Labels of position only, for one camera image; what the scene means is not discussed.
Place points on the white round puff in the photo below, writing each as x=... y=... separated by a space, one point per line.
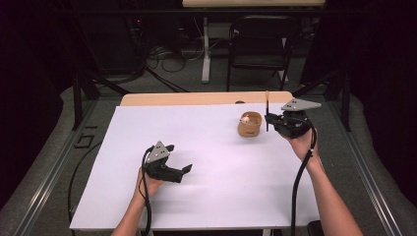
x=244 y=120

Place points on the person's right hand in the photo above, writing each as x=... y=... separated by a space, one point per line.
x=301 y=144

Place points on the wooden table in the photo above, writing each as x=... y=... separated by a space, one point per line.
x=196 y=98

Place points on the black metal frame stand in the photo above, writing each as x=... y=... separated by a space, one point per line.
x=78 y=98
x=345 y=98

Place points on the wooden brush holder cup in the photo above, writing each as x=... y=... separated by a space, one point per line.
x=250 y=129

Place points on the light wooden desk top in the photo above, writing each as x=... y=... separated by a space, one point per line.
x=252 y=3

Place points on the white desk leg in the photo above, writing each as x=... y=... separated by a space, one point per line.
x=206 y=59

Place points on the black folding chair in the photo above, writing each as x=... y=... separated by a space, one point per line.
x=262 y=42

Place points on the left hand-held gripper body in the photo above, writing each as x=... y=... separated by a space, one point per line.
x=159 y=164

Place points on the aluminium floor rail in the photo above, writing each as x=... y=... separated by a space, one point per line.
x=364 y=170
x=49 y=177

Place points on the white table cover board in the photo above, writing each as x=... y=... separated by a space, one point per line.
x=213 y=187

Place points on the black makeup brush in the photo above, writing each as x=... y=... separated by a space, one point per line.
x=267 y=108

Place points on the person's left hand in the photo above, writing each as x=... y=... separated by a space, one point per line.
x=150 y=185

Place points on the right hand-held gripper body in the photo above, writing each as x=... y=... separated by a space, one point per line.
x=295 y=118

